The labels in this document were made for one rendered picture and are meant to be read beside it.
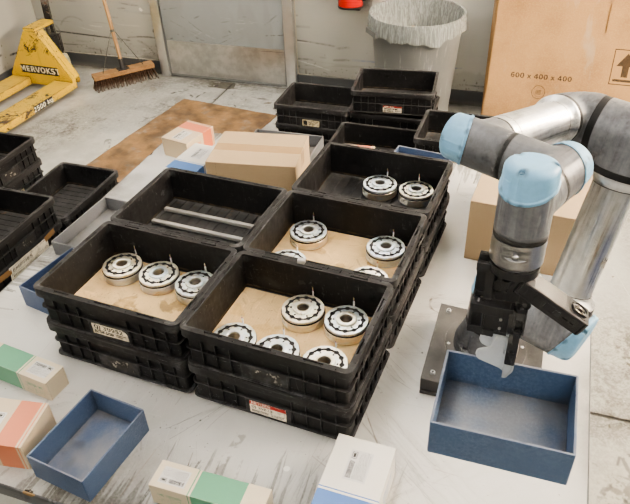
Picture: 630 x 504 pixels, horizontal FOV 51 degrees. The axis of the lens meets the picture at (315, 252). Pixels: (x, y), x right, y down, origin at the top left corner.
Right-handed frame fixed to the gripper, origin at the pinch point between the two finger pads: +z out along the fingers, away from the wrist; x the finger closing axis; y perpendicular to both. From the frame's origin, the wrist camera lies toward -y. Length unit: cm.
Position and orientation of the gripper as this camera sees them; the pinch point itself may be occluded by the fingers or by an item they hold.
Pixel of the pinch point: (509, 369)
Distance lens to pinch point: 111.0
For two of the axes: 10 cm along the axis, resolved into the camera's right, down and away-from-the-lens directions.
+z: 0.1, 8.5, 5.3
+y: -9.4, -1.8, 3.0
